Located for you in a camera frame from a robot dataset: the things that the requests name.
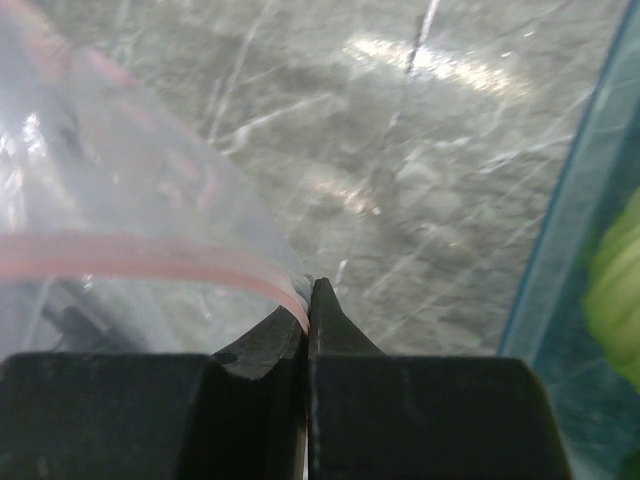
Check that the clear zip top bag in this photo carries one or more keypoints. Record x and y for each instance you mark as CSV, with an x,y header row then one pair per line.
x,y
121,231

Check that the large green cabbage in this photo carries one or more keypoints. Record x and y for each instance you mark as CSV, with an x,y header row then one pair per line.
x,y
611,303

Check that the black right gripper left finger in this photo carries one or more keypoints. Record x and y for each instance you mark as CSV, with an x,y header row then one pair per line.
x,y
236,414

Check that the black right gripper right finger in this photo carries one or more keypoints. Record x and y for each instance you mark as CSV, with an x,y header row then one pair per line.
x,y
379,416

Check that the teal plastic tray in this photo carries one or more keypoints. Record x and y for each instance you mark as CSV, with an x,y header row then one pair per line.
x,y
596,410

